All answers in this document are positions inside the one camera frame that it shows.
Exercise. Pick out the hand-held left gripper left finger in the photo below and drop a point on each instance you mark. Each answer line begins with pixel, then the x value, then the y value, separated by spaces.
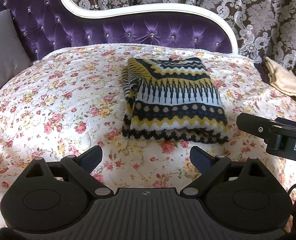
pixel 91 157

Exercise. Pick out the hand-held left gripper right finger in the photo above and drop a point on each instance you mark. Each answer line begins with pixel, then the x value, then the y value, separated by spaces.
pixel 200 158

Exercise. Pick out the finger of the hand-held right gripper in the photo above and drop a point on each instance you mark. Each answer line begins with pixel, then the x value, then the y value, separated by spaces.
pixel 253 126
pixel 293 125

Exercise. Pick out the patterned navy yellow knit sweater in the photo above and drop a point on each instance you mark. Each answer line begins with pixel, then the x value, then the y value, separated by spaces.
pixel 175 97

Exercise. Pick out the beige folded cloth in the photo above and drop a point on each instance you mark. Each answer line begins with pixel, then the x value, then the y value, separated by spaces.
pixel 283 80

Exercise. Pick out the dark purple cloth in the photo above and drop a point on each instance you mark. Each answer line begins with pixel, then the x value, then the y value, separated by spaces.
pixel 262 72

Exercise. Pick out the floral quilted blanket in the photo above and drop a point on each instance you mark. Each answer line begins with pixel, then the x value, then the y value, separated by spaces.
pixel 50 105

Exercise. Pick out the brown damask curtain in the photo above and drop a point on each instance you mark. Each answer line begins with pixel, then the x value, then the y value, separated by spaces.
pixel 263 17

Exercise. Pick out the purple tufted sofa backrest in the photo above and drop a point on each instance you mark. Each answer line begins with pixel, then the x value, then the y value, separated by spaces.
pixel 113 30

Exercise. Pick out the grey cushion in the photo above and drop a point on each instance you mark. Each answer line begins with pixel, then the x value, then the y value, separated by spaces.
pixel 2 55

